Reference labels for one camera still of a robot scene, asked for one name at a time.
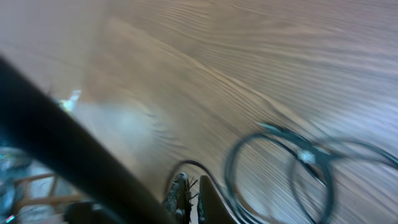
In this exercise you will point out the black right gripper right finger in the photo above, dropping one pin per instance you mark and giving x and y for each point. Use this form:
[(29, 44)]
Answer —
[(210, 208)]

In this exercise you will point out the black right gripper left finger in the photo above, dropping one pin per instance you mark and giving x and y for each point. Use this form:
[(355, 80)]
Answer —
[(177, 200)]

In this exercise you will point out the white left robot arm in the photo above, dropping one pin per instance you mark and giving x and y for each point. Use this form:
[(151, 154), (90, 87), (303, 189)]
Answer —
[(34, 123)]

